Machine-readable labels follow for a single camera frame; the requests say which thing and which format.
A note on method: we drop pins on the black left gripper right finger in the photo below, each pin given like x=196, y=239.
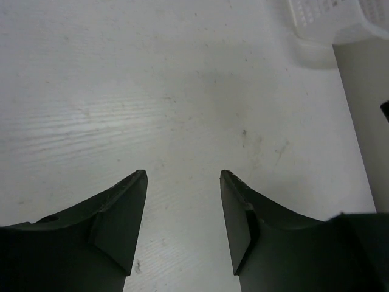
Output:
x=273, y=248

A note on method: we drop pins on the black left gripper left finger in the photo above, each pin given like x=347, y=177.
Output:
x=87, y=247

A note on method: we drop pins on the white plastic basket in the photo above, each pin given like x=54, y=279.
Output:
x=314, y=27

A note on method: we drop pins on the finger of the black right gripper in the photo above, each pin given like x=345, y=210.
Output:
x=385, y=109

